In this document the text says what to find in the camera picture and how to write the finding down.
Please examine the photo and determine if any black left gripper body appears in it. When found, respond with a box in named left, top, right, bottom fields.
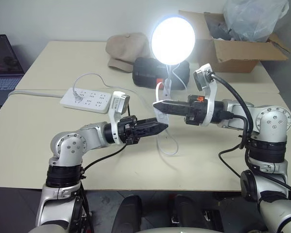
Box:
left=117, top=116, right=140, bottom=147

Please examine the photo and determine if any round white desk lamp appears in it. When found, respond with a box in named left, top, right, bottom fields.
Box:
left=150, top=14, right=196, bottom=98

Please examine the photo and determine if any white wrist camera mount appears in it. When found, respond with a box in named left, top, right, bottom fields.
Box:
left=194, top=63, right=218, bottom=127
left=109, top=91, right=131, bottom=145

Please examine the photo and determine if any white power strip cord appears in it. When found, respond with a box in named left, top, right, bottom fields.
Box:
left=8, top=89, right=64, bottom=99

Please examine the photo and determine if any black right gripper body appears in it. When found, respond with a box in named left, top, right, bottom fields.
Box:
left=184, top=94, right=210, bottom=126

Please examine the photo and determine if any dark rounded shape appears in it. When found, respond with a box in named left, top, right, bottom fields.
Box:
left=114, top=195, right=143, bottom=233

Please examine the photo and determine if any grey laptop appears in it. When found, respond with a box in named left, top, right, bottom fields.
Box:
left=0, top=34, right=25, bottom=106

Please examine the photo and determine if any white lamp cord with switch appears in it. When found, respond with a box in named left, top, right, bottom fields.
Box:
left=72, top=63, right=188, bottom=157

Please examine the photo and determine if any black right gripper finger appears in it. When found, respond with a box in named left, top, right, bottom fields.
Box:
left=152, top=99, right=190, bottom=109
left=155, top=107, right=190, bottom=117

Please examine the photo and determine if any brown cardboard box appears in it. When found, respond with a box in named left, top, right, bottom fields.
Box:
left=178, top=10, right=291, bottom=74

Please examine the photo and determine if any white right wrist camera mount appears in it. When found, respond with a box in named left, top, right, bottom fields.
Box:
left=194, top=63, right=218, bottom=127

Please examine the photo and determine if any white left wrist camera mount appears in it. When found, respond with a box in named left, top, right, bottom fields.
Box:
left=109, top=91, right=131, bottom=145

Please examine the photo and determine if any beige cap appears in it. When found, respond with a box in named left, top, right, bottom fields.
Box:
left=106, top=32, right=151, bottom=73

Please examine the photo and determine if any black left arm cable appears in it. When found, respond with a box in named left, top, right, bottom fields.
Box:
left=70, top=104, right=131, bottom=233

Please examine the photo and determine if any clear plastic bag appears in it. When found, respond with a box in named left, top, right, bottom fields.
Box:
left=222, top=0, right=290, bottom=42

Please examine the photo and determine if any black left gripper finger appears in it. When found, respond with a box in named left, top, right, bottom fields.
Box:
left=137, top=121, right=169, bottom=141
left=136, top=117, right=160, bottom=127

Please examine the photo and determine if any black fabric case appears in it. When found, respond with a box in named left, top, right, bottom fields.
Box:
left=132, top=57, right=191, bottom=91

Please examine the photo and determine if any white power strip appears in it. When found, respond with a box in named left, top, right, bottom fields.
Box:
left=60, top=87, right=113, bottom=115

